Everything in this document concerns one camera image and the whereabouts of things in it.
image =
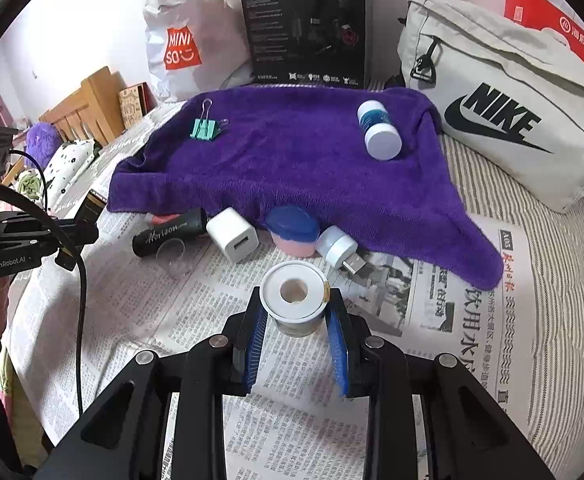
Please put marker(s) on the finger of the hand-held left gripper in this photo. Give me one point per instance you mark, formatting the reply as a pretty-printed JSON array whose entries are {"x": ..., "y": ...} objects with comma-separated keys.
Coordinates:
[
  {"x": 47, "y": 232},
  {"x": 67, "y": 257}
]

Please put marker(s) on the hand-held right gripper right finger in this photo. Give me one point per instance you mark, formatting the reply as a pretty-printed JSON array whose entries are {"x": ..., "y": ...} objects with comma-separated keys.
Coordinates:
[{"x": 337, "y": 350}]

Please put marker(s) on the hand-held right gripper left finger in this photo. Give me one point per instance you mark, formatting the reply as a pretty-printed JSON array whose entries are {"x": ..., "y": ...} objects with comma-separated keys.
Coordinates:
[{"x": 252, "y": 345}]

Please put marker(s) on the black and gold lipstick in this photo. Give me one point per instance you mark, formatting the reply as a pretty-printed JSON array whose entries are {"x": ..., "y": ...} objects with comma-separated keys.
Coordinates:
[{"x": 92, "y": 207}]

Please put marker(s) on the black lighter with print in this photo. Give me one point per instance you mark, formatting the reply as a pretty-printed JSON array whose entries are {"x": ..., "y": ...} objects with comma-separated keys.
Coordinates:
[{"x": 167, "y": 235}]

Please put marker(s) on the white round plug adapter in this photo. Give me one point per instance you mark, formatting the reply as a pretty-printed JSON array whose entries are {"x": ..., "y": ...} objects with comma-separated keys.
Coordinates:
[{"x": 339, "y": 247}]

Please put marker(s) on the pink highlighter pen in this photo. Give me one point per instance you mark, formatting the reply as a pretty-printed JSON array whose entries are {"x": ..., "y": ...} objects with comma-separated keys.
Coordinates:
[{"x": 164, "y": 219}]

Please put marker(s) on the white wall charger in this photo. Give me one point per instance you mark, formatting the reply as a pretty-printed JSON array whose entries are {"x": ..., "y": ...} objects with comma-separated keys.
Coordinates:
[{"x": 232, "y": 237}]

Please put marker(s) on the white spotted pillow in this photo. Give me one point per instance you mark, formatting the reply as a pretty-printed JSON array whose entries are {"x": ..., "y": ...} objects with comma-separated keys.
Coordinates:
[{"x": 67, "y": 160}]

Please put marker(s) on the newspaper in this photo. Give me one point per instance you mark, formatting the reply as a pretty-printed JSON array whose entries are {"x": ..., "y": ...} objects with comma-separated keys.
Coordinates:
[{"x": 122, "y": 310}]

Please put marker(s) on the purple plush toy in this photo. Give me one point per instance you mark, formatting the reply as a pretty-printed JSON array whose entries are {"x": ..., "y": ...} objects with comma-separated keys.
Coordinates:
[{"x": 42, "y": 142}]

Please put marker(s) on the clear plastic cap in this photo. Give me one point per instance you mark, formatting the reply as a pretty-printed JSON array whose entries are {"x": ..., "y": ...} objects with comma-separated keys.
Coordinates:
[{"x": 174, "y": 266}]

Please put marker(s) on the blue and pink container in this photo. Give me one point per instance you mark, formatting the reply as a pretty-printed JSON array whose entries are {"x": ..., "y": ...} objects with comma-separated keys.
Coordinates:
[{"x": 292, "y": 225}]

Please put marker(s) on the wooden headboard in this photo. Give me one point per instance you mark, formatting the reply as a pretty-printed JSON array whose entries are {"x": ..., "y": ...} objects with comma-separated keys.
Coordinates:
[{"x": 97, "y": 95}]

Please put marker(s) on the brown patterned box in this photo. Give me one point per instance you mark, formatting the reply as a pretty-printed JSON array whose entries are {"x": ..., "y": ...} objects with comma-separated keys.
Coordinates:
[{"x": 132, "y": 105}]

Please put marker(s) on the green binder clip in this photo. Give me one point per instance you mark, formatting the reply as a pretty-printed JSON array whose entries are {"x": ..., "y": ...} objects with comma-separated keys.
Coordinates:
[{"x": 204, "y": 130}]

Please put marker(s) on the purple towel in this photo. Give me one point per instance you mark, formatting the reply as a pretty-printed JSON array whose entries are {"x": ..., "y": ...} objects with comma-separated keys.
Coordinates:
[{"x": 297, "y": 160}]

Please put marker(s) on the white bottle blue label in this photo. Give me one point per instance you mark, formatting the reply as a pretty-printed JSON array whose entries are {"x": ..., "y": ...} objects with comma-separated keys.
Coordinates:
[{"x": 381, "y": 140}]

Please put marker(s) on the striped bed sheet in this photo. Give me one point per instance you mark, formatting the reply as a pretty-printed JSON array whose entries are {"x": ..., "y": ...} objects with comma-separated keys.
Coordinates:
[{"x": 546, "y": 260}]

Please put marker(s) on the white plastic shopping bag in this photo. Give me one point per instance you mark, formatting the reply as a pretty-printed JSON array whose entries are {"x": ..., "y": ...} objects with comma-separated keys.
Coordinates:
[{"x": 182, "y": 20}]

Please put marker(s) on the black headphone box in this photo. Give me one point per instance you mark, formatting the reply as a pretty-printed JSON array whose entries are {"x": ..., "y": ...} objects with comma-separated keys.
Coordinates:
[{"x": 282, "y": 25}]

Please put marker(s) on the grey sling bag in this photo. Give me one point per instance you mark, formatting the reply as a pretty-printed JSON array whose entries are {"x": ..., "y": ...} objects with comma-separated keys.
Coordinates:
[{"x": 496, "y": 75}]

